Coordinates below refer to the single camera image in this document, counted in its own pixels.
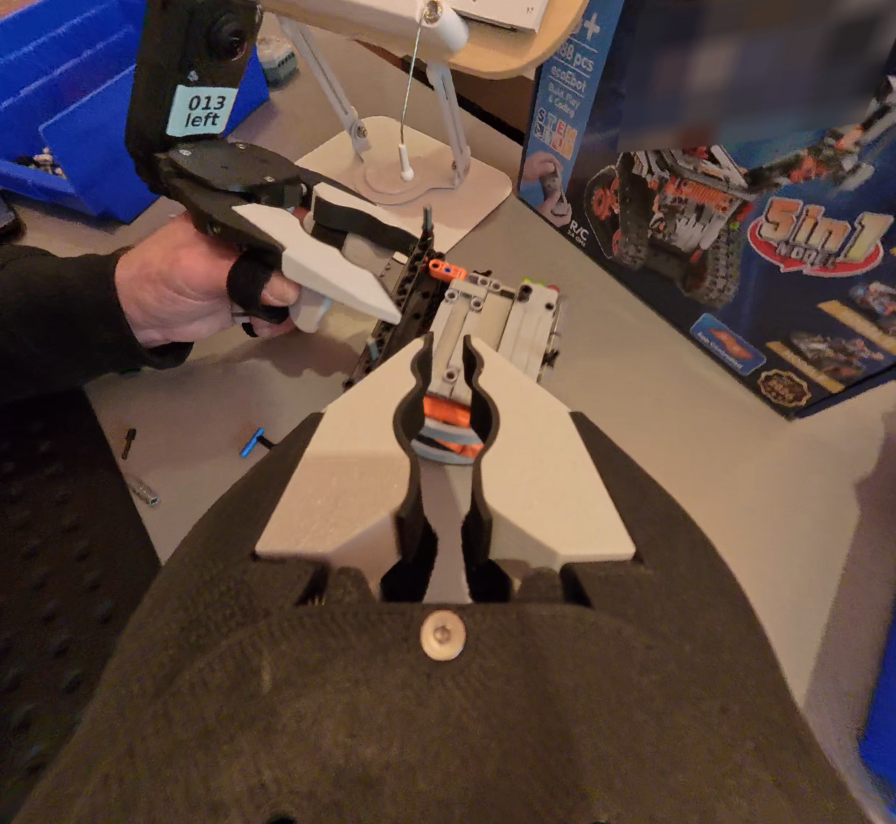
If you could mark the person's left hand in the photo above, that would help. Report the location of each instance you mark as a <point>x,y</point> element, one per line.
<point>175,285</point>

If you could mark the blue parts bin with tag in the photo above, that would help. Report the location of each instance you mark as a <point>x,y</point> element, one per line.
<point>70,89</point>

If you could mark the short black pin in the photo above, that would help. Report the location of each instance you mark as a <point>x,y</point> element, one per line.
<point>129,444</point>

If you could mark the blue robot kit box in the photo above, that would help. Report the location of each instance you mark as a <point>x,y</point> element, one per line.
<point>770,278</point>

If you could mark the long black holed beam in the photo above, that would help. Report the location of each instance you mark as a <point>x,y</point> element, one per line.
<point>409,292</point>

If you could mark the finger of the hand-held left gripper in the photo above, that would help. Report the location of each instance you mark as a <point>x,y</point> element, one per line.
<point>329,271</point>
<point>371,248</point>

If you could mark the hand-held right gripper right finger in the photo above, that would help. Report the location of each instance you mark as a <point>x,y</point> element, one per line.
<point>553,481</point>

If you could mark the grey electronic block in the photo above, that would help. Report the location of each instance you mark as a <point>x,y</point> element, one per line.
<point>276,61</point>

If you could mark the building block robot chassis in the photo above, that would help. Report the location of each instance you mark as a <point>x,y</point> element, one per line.
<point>490,320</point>

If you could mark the dark perforated mat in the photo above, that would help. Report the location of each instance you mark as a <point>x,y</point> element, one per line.
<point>63,593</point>

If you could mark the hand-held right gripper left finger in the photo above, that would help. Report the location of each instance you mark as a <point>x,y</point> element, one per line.
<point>343,481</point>

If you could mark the blue axle pin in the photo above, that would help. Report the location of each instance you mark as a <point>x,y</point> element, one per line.
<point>252,443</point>

